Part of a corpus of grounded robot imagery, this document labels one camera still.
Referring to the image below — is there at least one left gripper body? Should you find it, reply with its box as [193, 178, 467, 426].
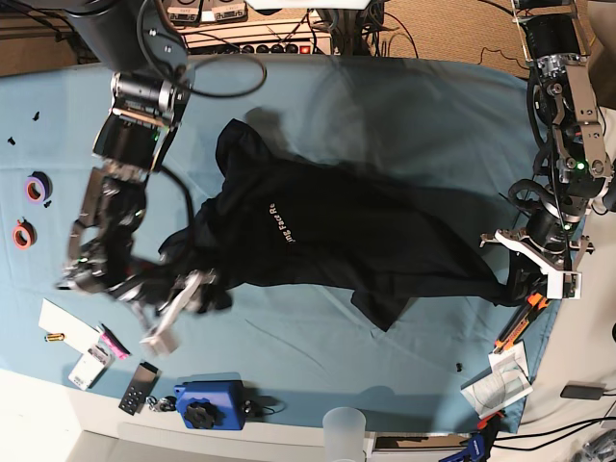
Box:
[479, 210, 593, 284]

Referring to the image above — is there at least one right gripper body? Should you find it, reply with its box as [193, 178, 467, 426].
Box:
[108, 259, 190, 318]

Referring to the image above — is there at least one black t-shirt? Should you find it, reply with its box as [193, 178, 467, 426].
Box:
[159, 119, 517, 331]

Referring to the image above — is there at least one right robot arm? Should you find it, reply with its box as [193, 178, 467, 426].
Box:
[58, 1, 194, 312]

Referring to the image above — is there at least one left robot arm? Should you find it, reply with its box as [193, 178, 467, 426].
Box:
[482, 1, 615, 301]

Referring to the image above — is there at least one orange black utility knife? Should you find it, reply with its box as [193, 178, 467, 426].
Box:
[493, 293, 550, 354]

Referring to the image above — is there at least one pink marker pen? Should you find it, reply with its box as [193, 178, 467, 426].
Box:
[97, 323, 131, 360]

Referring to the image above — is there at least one teal table cloth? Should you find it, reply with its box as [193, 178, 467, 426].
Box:
[1, 56, 536, 432]

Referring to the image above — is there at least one white paper sheet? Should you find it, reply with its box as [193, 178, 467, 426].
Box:
[38, 299, 100, 353]

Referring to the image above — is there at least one black remote control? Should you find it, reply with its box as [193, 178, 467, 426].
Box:
[118, 362, 159, 416]

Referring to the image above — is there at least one white packet with label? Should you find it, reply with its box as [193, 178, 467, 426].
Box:
[68, 345, 114, 391]

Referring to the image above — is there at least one blue plastic box device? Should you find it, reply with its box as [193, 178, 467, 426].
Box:
[173, 380, 246, 430]

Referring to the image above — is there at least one black small adapter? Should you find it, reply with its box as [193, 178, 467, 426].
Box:
[559, 384, 604, 400]

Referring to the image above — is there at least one red tape roll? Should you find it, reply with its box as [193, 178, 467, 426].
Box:
[12, 219, 37, 250]

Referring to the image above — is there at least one purple tape roll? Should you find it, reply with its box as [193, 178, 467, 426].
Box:
[24, 171, 53, 204]

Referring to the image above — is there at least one blue bar clamp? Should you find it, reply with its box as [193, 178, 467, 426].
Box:
[440, 411, 504, 462]

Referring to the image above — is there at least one translucent plastic cup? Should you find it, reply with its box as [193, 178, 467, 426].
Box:
[322, 407, 366, 462]

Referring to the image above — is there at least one black power strip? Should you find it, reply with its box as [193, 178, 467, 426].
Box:
[190, 41, 318, 55]

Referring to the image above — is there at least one metal key ring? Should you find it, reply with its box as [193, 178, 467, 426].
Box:
[145, 394, 178, 414]

